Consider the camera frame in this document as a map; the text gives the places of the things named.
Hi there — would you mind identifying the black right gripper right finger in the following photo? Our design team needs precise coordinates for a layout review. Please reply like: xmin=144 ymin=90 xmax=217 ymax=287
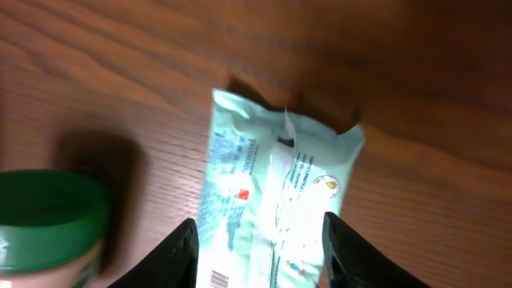
xmin=322 ymin=212 xmax=429 ymax=288

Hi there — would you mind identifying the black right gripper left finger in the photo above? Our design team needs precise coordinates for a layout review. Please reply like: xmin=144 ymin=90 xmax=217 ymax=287
xmin=109 ymin=218 xmax=199 ymax=288

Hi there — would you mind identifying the light teal wipes pack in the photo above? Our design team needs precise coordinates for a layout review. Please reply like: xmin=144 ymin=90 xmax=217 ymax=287
xmin=197 ymin=90 xmax=365 ymax=288

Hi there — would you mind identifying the green lid jar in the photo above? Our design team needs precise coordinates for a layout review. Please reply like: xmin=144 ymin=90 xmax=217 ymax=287
xmin=1 ymin=170 xmax=110 ymax=288

